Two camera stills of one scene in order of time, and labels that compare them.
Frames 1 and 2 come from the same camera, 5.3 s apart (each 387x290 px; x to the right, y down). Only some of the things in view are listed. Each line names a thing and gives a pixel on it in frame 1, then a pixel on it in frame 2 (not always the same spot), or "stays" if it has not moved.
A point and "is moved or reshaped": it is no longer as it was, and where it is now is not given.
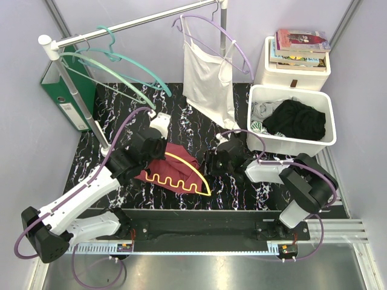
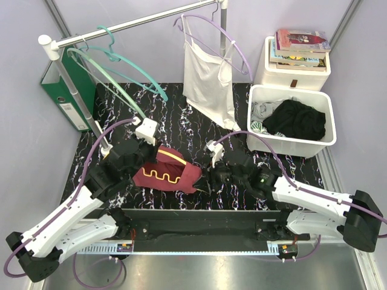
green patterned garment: [257, 127] stays
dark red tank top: [178, 171] is moved or reshaped
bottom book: [321, 66] stays
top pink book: [302, 41] stays
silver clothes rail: [51, 47] stays
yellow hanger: [208, 194] is moved or reshaped
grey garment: [260, 111] stays
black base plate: [210, 225] stays
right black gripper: [210, 156] → [211, 173]
